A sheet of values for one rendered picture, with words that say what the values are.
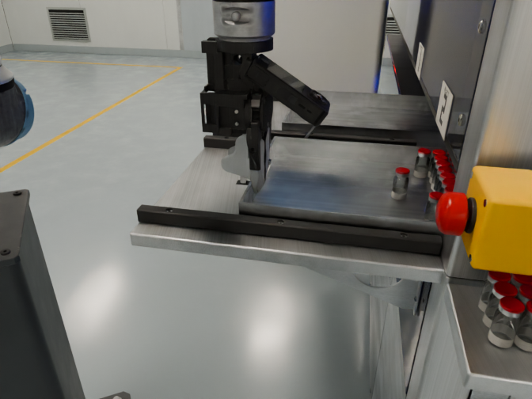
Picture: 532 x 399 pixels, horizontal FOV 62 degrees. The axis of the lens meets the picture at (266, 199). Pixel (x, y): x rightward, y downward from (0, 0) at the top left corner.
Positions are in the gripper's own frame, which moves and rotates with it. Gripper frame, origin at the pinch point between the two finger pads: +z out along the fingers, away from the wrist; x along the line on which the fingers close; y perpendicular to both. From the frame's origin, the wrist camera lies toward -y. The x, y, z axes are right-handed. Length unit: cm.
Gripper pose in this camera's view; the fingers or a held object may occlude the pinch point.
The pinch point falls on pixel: (261, 184)
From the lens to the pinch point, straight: 64.1
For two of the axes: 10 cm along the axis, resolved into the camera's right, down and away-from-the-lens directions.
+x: -2.0, 4.7, -8.6
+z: 0.0, 8.8, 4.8
